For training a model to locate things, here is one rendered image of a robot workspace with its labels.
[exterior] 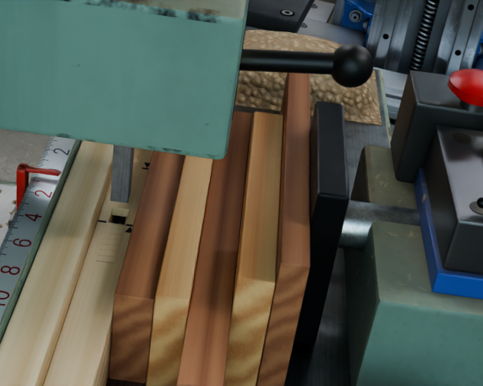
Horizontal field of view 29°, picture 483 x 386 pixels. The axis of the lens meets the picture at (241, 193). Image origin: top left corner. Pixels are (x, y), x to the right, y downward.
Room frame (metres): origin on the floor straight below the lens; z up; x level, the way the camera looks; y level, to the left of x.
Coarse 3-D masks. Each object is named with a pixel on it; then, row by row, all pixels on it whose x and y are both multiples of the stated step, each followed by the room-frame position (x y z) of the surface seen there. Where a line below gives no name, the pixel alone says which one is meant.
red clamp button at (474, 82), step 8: (456, 72) 0.44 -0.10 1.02; (464, 72) 0.44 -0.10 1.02; (472, 72) 0.44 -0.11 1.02; (480, 72) 0.44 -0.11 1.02; (448, 80) 0.43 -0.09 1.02; (456, 80) 0.43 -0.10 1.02; (464, 80) 0.43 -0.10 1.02; (472, 80) 0.43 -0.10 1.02; (480, 80) 0.43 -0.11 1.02; (456, 88) 0.42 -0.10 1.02; (464, 88) 0.42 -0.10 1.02; (472, 88) 0.42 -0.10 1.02; (480, 88) 0.42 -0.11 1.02; (464, 96) 0.42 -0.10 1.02; (472, 96) 0.42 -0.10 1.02; (480, 96) 0.42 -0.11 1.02; (472, 104) 0.42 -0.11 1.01; (480, 104) 0.42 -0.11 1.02
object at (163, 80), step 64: (0, 0) 0.35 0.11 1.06; (64, 0) 0.35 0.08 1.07; (128, 0) 0.35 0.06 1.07; (192, 0) 0.36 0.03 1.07; (0, 64) 0.35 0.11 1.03; (64, 64) 0.35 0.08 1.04; (128, 64) 0.35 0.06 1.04; (192, 64) 0.35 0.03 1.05; (0, 128) 0.35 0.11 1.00; (64, 128) 0.35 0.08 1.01; (128, 128) 0.35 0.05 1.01; (192, 128) 0.35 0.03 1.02
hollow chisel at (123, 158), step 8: (120, 152) 0.38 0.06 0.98; (128, 152) 0.38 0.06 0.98; (120, 160) 0.38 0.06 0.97; (128, 160) 0.38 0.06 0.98; (112, 168) 0.38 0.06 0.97; (120, 168) 0.38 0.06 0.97; (128, 168) 0.38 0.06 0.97; (112, 176) 0.38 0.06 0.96; (120, 176) 0.38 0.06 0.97; (128, 176) 0.38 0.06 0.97; (112, 184) 0.38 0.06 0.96; (120, 184) 0.38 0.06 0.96; (128, 184) 0.38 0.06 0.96; (112, 192) 0.38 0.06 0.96; (120, 192) 0.38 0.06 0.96; (128, 192) 0.38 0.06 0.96; (112, 200) 0.38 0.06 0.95; (120, 200) 0.38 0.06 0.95; (128, 200) 0.38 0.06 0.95
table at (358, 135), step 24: (384, 96) 0.65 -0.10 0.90; (384, 120) 0.61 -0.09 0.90; (360, 144) 0.57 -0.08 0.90; (384, 144) 0.57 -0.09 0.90; (336, 264) 0.43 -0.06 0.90; (336, 288) 0.40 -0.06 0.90; (336, 312) 0.38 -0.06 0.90; (336, 336) 0.36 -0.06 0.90; (312, 360) 0.34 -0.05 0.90; (336, 360) 0.35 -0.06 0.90; (120, 384) 0.31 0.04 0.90; (144, 384) 0.31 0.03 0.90; (288, 384) 0.32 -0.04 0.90; (312, 384) 0.33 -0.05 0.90; (336, 384) 0.33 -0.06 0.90
